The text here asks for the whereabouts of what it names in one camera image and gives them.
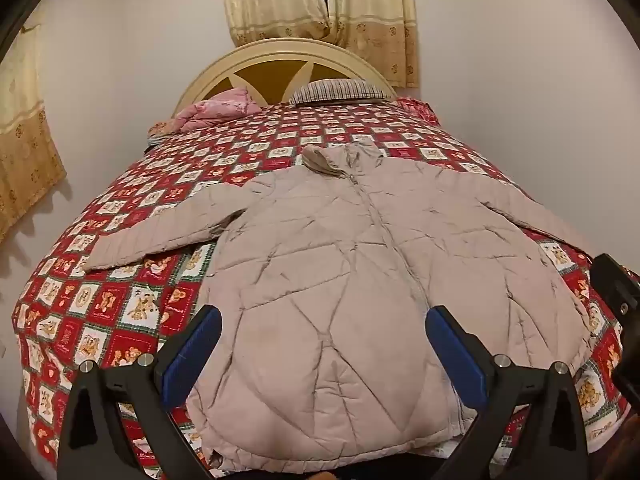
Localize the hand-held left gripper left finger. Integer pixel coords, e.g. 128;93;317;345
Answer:
56;305;223;480

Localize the beige patterned curtain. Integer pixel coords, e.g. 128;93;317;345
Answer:
324;0;420;88
0;22;68;243
217;0;332;47

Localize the striped pillow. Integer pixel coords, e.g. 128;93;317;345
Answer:
289;79;396;107

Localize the cream arched headboard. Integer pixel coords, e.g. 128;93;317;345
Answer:
172;37;398;118

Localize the red checked printed bedspread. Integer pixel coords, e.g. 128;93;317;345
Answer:
15;97;633;480

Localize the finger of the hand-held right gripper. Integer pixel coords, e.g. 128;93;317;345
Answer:
590;254;640;331

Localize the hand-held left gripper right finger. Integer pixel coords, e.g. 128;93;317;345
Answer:
425;305;591;480

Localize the red patterned cloth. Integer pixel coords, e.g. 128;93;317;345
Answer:
397;99;441;123

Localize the pink folded quilt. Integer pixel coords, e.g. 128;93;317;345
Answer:
147;87;263;138

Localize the beige quilted jacket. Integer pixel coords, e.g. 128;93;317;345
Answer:
82;140;608;471

